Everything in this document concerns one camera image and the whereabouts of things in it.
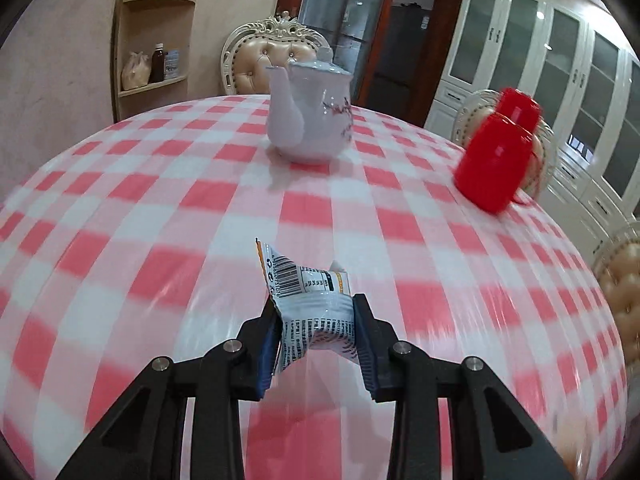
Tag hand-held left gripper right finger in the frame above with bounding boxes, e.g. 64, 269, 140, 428
352, 292, 573, 480

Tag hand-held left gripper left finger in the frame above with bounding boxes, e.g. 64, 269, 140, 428
55, 295, 281, 480

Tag white orange barcode snack packet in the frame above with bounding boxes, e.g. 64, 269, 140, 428
255, 239, 361, 376

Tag pink checked tablecloth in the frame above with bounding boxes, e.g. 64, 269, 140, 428
0, 92, 628, 480

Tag red plastic thermos jug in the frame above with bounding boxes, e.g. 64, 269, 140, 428
453, 87, 543, 213

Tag white floral teapot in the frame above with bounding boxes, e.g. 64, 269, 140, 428
265, 46, 355, 163

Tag cream tufted dining chair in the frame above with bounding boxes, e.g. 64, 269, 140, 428
592, 225, 640, 376
220, 11, 331, 96
450, 89, 556, 198

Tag brown glass bottle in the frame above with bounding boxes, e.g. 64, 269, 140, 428
150, 43, 167, 83

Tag pale powder bag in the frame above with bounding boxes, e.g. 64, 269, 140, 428
121, 51, 152, 90

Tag wood-framed glass door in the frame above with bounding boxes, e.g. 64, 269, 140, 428
277, 0, 468, 126

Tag white glass-front cabinets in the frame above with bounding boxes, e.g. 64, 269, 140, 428
425, 0, 640, 261

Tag wooden corner shelf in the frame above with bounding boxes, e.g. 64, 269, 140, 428
112, 0, 198, 121

